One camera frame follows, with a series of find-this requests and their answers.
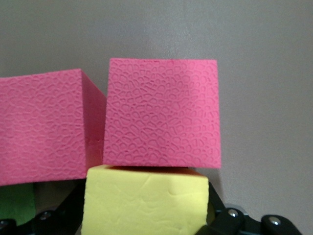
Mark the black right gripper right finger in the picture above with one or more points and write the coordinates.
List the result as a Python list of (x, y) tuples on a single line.
[(234, 225)]

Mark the green foam cube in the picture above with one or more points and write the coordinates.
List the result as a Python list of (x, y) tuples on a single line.
[(17, 203)]

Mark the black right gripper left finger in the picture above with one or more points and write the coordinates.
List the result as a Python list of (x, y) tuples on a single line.
[(61, 220)]

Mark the red foam cube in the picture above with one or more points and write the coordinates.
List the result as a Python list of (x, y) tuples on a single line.
[(41, 127), (162, 115)]

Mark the yellow foam cube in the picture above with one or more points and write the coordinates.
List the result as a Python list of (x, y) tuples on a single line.
[(144, 205)]

